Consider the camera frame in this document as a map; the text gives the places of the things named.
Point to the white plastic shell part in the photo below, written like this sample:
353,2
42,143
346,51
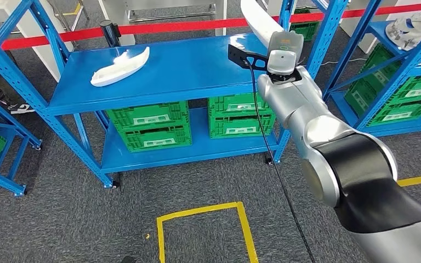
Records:
119,69
259,21

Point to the silver black robot right arm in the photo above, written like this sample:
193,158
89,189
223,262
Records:
305,109

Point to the blue metal shelf rack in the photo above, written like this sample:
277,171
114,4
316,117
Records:
0,180
181,69
395,127

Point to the red barrier belt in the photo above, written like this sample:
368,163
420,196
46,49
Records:
181,26

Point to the yellow floor tape square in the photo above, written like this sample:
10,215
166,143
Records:
76,9

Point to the person's black white shoe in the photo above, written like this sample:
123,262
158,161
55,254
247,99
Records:
23,109

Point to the white cabinet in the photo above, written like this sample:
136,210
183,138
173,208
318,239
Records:
43,43

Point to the silver metal impeller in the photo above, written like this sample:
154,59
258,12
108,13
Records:
406,31

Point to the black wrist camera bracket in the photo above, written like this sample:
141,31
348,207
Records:
237,54

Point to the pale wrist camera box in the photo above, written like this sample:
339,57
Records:
282,62

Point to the black stanchion post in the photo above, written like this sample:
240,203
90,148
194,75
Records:
109,32

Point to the chrome metal frame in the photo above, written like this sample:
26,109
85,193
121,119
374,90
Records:
81,14

